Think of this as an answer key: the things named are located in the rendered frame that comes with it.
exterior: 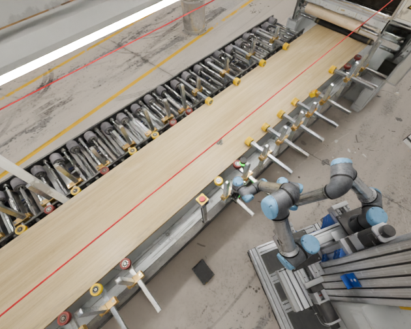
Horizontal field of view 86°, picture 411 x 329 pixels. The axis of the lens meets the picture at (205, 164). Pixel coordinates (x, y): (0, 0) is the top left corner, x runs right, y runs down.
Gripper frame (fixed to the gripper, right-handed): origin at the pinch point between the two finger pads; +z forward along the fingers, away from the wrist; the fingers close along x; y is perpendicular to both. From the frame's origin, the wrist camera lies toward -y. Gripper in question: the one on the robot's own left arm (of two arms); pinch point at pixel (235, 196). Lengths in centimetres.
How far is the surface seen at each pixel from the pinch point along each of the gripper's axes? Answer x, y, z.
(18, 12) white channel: -55, 40, -151
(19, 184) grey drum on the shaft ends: -191, 76, 6
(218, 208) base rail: -10.9, 9.7, 21.1
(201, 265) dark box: -8, 57, 79
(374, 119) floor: 136, -247, 91
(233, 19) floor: -179, -431, 91
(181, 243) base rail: -27, 53, 21
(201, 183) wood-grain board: -32.3, 1.9, 1.1
